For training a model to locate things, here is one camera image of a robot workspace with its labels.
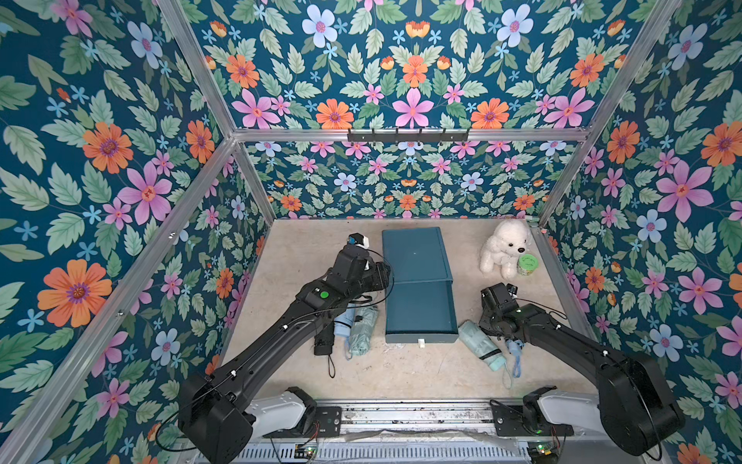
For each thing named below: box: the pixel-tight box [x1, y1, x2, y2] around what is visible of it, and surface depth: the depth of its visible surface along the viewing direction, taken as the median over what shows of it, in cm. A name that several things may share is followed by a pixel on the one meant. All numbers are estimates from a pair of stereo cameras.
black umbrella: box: [313, 320, 336, 378], surface depth 86 cm
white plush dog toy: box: [479, 219, 531, 281], surface depth 95 cm
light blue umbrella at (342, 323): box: [333, 302, 357, 338], surface depth 90 cm
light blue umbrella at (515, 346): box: [506, 338, 525, 378], surface depth 85 cm
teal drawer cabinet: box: [382, 226, 459, 345], surface depth 79 cm
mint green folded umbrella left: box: [349, 306, 379, 357], surface depth 86 cm
